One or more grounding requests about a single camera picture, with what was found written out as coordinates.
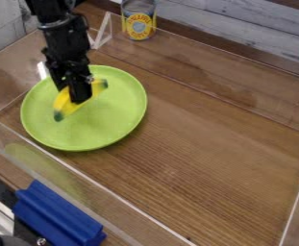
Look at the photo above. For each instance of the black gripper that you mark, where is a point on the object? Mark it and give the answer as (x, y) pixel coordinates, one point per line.
(64, 31)

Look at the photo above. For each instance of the yellow toy banana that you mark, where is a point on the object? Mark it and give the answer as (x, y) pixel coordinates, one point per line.
(64, 107)

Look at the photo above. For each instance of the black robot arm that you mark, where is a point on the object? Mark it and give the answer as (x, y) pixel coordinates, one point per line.
(56, 6)

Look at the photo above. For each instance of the green plastic plate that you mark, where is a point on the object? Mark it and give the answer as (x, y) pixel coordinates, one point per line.
(100, 123)

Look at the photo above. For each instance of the yellow labelled tin can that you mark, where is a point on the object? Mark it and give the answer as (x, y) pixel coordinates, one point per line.
(137, 18)

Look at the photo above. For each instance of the blue plastic clamp block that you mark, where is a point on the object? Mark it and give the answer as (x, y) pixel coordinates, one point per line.
(49, 215)

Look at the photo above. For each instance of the clear acrylic corner bracket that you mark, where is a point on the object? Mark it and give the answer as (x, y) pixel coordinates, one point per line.
(100, 36)

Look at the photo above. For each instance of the clear acrylic enclosure wall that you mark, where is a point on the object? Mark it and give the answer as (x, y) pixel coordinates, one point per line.
(128, 226)

